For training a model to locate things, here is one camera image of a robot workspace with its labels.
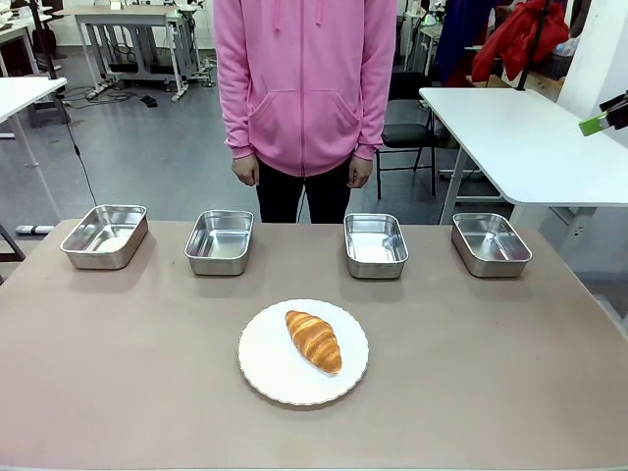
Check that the person's left hand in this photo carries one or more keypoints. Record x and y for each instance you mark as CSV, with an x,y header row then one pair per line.
x,y
359,172

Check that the black pole on white table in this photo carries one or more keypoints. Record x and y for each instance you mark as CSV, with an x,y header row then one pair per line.
x,y
532,44

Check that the black clamp pole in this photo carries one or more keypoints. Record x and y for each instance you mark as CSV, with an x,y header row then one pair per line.
x,y
45,44

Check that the person's right hand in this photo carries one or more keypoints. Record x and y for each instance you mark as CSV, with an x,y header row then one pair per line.
x,y
245,172

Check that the dark blue hanging cloth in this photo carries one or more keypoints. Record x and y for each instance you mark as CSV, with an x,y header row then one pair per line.
x,y
458,39

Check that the black floor adapter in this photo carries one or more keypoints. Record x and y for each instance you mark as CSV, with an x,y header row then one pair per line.
x,y
148,101

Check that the white scalloped plate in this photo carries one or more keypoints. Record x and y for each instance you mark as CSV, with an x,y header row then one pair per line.
x,y
275,363

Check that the white power strip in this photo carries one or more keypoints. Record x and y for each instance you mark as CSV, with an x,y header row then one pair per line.
x,y
33,229

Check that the steel container with white reflection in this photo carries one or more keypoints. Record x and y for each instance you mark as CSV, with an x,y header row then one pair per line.
x,y
105,235

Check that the rectangular steel container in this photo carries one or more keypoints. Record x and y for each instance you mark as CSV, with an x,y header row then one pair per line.
x,y
490,243
375,245
219,243

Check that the red jacket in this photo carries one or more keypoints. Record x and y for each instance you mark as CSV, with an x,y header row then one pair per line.
x,y
520,34

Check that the person's right forearm pink sleeve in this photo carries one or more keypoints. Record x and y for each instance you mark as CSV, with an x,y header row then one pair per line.
x,y
235,113

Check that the large white side table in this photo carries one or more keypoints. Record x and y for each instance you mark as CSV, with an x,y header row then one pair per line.
x,y
520,142

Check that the golden brown croissant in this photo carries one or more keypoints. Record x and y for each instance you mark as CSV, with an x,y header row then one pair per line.
x,y
314,341

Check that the black folding chair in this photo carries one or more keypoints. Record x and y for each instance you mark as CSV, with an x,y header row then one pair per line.
x,y
409,122

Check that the small white side table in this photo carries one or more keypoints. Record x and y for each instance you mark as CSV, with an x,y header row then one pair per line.
x,y
22,93

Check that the black trousers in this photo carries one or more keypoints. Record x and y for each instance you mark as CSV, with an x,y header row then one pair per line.
x,y
324,196

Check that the person's left forearm pink sleeve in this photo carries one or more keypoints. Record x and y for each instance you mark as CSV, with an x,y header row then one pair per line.
x,y
374,113

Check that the grey metal desk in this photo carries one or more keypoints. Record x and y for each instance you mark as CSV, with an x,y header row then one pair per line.
x,y
132,29

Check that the pink hoodie torso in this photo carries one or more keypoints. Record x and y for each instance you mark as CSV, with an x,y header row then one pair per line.
x,y
304,73

